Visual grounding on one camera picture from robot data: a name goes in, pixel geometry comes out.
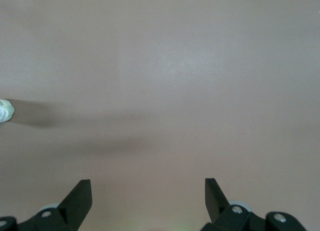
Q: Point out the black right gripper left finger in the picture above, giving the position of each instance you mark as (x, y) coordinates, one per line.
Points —
(75, 203)

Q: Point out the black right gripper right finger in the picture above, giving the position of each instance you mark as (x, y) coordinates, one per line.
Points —
(216, 203)

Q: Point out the white blue tennis ball can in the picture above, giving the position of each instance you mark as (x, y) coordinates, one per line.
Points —
(6, 112)

